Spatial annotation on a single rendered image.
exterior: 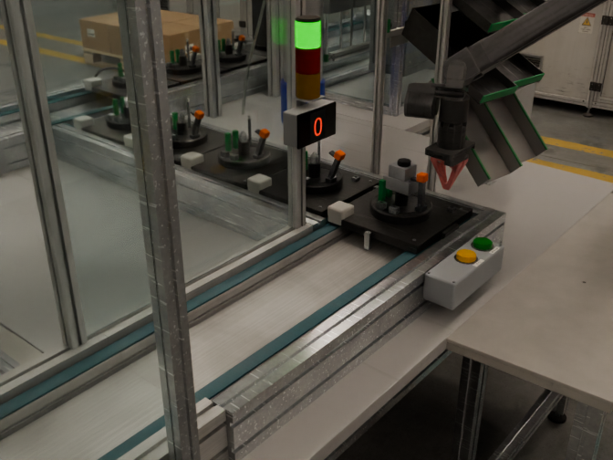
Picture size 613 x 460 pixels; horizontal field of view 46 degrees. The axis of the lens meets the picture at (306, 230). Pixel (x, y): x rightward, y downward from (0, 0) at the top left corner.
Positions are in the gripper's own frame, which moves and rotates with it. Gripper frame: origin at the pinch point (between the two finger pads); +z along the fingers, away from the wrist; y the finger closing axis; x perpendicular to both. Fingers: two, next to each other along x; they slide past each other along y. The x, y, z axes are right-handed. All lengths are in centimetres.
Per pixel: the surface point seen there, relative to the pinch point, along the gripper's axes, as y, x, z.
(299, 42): 21.3, -23.0, -30.7
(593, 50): -403, -105, 59
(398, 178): 2.1, -10.9, 0.6
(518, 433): -37, 12, 89
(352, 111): -81, -84, 21
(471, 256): 9.2, 11.8, 9.3
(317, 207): 10.4, -26.8, 9.5
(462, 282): 16.0, 13.9, 11.3
